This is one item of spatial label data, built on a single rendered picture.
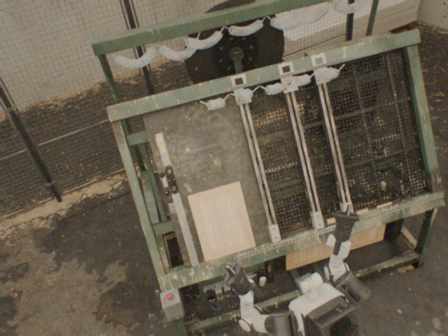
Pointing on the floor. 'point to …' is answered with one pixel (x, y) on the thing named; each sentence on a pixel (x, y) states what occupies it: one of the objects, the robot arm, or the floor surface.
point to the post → (181, 327)
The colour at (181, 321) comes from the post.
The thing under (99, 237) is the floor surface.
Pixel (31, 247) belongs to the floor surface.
